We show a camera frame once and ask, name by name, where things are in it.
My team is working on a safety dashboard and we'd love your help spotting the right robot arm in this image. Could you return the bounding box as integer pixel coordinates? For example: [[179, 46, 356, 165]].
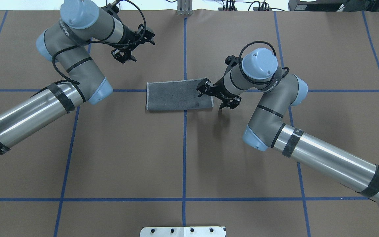
[[196, 47, 379, 206]]

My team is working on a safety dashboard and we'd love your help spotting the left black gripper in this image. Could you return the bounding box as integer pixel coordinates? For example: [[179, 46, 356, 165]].
[[106, 3, 156, 64]]

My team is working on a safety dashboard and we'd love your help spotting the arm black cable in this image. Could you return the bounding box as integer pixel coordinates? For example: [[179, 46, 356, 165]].
[[52, 0, 147, 85], [237, 41, 290, 85]]

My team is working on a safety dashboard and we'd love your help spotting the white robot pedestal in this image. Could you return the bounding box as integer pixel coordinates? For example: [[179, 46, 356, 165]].
[[139, 226, 227, 237]]

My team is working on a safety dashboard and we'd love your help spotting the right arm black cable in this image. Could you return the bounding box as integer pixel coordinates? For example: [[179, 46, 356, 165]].
[[237, 41, 290, 85]]

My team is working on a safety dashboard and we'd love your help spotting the aluminium frame post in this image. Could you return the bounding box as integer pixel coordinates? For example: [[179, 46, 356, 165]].
[[176, 0, 193, 16]]

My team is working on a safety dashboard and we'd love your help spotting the black box with label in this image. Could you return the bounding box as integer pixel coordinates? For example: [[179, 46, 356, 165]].
[[288, 0, 343, 12]]

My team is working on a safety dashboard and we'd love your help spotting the pink grey-backed towel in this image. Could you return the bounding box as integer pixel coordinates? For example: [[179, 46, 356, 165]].
[[146, 78, 214, 111]]

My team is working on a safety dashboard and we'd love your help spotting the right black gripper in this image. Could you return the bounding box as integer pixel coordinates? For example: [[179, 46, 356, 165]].
[[196, 55, 241, 109]]

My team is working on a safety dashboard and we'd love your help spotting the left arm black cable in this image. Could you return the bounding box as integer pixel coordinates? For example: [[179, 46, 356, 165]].
[[52, 0, 147, 85]]

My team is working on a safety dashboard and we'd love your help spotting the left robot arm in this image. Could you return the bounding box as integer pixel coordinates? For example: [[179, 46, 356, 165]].
[[0, 0, 155, 156]]

